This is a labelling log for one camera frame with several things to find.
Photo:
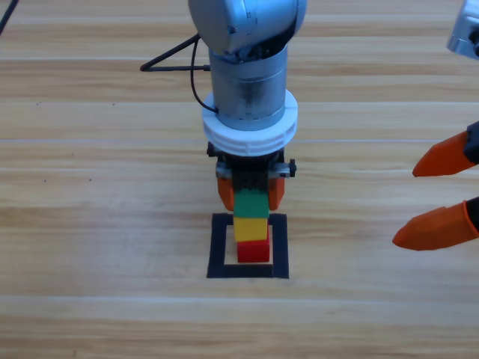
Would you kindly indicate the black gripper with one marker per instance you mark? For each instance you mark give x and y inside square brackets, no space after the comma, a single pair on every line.
[249,174]

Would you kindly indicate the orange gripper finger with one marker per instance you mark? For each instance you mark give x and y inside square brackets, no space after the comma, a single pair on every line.
[443,161]
[434,230]

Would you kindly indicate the green cube block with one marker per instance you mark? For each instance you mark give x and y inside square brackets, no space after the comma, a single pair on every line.
[251,205]

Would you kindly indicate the yellow cube block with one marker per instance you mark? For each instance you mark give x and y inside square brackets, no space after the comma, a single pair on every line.
[250,229]

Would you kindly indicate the red cube block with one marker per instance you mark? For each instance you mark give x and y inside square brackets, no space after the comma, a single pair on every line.
[253,252]

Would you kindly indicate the black tape square outline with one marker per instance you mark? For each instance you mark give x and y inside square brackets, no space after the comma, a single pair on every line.
[219,247]

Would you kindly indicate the white wrist mount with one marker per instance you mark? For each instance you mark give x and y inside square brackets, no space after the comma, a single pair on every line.
[250,142]

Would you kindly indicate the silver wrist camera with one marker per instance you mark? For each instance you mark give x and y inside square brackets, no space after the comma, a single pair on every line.
[466,30]

